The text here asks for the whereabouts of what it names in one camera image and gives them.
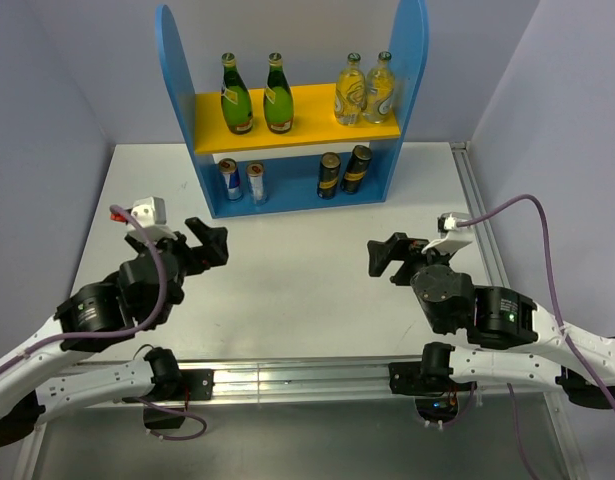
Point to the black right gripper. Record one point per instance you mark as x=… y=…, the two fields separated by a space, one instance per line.
x=395 y=246

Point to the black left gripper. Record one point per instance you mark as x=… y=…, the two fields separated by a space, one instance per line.
x=214 y=241

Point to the blue silver energy can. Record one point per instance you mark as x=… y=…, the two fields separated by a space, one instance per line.
x=256 y=181
x=229 y=172

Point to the black yellow tonic can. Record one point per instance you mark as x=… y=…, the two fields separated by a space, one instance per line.
x=329 y=168
x=356 y=169

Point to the green glass bottle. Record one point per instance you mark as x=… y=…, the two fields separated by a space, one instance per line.
x=236 y=102
x=278 y=105

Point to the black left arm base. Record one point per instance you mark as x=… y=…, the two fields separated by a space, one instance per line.
x=196 y=385

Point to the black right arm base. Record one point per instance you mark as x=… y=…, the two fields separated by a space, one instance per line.
x=405 y=378

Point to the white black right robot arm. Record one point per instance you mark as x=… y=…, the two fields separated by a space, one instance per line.
x=510 y=338

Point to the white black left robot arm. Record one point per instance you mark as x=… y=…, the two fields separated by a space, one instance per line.
x=139 y=296

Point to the blue and yellow shelf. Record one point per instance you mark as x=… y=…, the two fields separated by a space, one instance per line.
x=297 y=120

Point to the clear yellow glass bottle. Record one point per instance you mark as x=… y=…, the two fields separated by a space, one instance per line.
x=350 y=92
x=380 y=85

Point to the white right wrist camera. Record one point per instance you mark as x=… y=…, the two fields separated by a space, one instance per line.
x=452 y=237

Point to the aluminium rail frame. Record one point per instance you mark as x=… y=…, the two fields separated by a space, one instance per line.
x=364 y=336

